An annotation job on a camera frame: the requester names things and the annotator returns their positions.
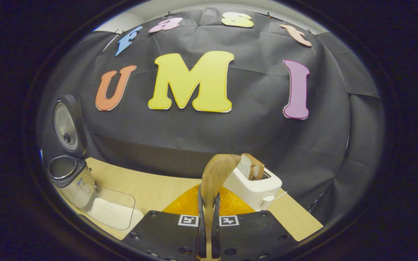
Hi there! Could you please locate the white toaster cable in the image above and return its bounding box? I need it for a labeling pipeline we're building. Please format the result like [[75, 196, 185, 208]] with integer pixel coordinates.
[[263, 191, 288, 202]]

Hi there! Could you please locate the clear plastic box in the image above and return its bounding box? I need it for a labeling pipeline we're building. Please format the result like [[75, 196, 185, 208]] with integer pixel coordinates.
[[73, 183, 136, 231]]

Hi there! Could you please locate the dark grey rice cooker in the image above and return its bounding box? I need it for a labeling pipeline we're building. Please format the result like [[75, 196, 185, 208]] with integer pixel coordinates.
[[47, 94, 99, 211]]

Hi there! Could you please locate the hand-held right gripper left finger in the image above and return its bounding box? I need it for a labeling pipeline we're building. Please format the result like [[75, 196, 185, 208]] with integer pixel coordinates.
[[131, 185, 208, 261]]

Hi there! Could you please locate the black backdrop cloth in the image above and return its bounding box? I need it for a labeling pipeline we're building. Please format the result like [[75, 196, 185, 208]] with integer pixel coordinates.
[[37, 7, 385, 225]]

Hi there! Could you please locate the white toaster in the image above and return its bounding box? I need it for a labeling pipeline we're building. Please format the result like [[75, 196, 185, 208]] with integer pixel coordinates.
[[224, 167, 283, 212]]

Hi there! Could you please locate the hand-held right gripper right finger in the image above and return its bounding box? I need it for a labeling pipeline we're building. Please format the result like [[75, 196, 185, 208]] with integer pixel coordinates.
[[211, 187, 299, 260]]

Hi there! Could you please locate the wooden spoon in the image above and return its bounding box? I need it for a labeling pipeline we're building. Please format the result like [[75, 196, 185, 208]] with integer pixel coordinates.
[[200, 154, 242, 260]]

